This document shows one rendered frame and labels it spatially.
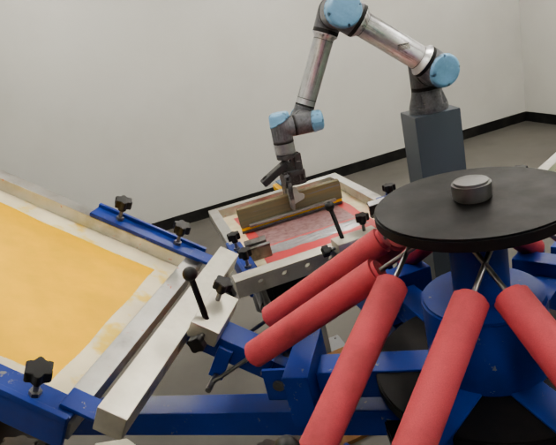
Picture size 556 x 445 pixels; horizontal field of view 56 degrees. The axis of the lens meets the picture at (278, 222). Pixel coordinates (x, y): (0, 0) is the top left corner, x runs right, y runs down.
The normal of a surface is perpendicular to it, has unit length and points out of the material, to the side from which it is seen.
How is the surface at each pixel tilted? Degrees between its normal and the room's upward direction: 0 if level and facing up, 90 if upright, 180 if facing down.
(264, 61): 90
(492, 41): 90
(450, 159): 90
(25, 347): 32
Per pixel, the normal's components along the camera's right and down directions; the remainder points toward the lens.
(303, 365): -0.22, -0.91
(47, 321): 0.32, -0.84
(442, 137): 0.10, 0.33
